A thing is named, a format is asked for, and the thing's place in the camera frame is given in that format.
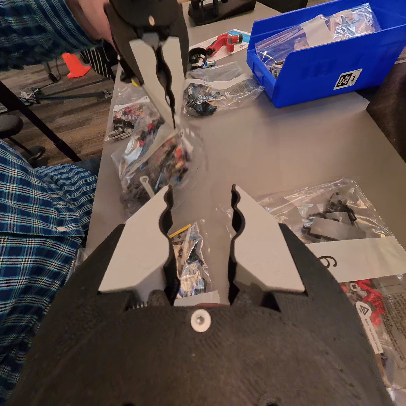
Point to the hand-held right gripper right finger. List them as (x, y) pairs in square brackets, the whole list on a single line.
[(266, 253)]

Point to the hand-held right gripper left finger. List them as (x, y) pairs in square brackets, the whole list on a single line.
[(136, 253)]

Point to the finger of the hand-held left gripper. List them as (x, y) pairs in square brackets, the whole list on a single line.
[(144, 60), (177, 69)]

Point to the small clear bag of lego pieces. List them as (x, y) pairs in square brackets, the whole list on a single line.
[(190, 260)]

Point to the clear bag of mixed lego pieces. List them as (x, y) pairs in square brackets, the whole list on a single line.
[(158, 165)]

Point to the blue plastic bin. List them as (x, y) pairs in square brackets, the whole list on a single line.
[(301, 73)]

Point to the clear bag of black lego pieces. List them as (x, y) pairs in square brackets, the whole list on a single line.
[(206, 98)]

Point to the clear bag of colourful lego pieces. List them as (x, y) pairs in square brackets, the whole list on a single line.
[(133, 117)]

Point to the clear bag of grey lego pieces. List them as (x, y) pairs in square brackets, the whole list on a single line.
[(323, 222)]

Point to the clear bag of red lego pieces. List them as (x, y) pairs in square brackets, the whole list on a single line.
[(374, 304)]

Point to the black white striped cloth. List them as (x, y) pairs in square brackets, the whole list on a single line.
[(98, 62)]

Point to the red black hand tool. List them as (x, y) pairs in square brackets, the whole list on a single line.
[(222, 42)]

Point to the white blue paper sheet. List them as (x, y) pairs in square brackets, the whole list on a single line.
[(236, 33)]

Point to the orange traffic cone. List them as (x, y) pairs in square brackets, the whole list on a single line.
[(74, 66)]

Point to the black device stand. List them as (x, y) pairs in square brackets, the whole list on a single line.
[(219, 11)]

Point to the black tripod on floor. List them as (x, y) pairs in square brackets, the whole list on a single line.
[(63, 95)]

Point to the person's plaid shirt torso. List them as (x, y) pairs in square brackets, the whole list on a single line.
[(35, 238)]

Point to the clear bag with white strip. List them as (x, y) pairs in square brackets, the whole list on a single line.
[(285, 44)]

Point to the black table leg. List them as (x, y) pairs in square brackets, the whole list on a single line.
[(41, 122)]

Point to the black stool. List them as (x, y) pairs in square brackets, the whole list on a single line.
[(12, 127)]

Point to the crinkled clear bag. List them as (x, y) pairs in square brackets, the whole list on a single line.
[(355, 22)]

